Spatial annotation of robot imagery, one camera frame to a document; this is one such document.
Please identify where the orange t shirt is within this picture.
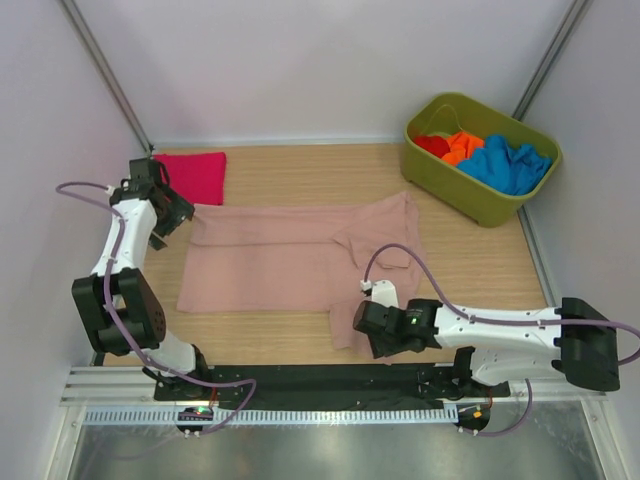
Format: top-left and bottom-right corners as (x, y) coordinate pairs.
(441, 131), (485, 166)

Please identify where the folded magenta t shirt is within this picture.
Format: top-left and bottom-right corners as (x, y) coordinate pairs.
(154, 152), (227, 206)

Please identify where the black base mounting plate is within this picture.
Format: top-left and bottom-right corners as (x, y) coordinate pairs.
(153, 363), (511, 412)

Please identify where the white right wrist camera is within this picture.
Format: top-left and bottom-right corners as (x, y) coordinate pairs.
(360, 280), (399, 308)

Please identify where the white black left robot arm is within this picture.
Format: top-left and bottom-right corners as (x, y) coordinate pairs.
(71, 157), (212, 400)

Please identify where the blue t shirt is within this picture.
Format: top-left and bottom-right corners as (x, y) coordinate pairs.
(457, 134), (552, 196)

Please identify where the red t shirt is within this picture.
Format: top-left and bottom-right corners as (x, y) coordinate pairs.
(413, 135), (450, 159)

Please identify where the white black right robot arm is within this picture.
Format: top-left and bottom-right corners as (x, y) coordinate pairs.
(353, 297), (620, 396)

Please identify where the white slotted cable duct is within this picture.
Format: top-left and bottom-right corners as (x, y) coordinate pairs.
(83, 405), (458, 427)

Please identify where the dusty pink t shirt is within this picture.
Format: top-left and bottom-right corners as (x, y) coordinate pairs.
(177, 192), (424, 360)

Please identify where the olive green plastic bin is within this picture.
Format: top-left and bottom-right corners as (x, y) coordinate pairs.
(400, 92), (563, 227)

